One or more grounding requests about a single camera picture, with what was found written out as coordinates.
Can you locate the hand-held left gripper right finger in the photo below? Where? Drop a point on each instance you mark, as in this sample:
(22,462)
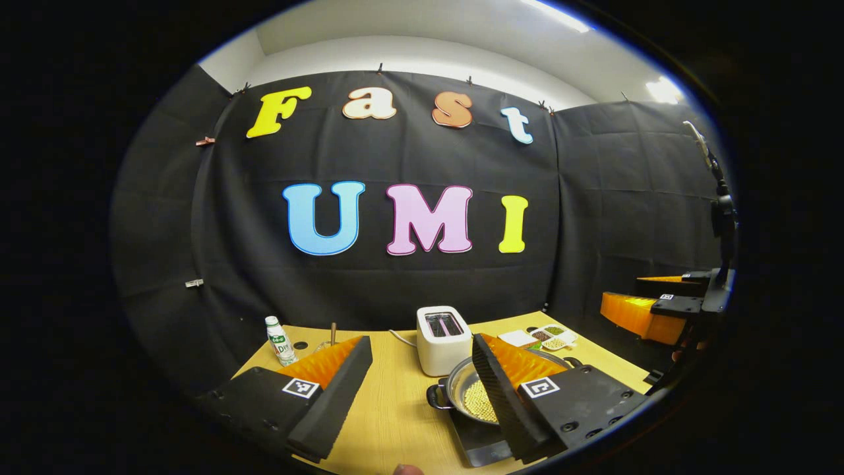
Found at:
(504,402)

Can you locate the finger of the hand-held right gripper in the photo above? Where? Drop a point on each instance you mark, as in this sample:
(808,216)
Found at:
(672,287)
(676,307)

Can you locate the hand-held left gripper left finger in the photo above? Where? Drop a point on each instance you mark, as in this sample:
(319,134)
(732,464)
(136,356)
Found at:
(330,402)

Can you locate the pile of yellow soybeans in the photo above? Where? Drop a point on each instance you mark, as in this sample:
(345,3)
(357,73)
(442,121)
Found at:
(480,402)

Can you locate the black induction cooktop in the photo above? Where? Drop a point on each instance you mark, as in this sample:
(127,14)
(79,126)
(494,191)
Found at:
(478,442)

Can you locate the white square plate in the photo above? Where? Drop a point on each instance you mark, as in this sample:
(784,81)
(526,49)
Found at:
(517,338)

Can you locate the white drink bottle green label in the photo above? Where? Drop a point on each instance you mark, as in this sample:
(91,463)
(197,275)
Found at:
(281,343)

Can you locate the white toaster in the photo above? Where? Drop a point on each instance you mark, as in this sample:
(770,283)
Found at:
(442,353)

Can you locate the divided dish of grains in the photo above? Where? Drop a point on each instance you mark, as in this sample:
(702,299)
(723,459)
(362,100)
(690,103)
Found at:
(554,336)

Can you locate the small ceiling light panel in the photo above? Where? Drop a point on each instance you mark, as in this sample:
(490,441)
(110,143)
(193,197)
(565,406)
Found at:
(664,90)

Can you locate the black backdrop cloth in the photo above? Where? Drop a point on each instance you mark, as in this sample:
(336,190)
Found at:
(428,158)

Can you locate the copper clip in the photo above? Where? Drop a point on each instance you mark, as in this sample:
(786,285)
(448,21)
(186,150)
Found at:
(205,140)

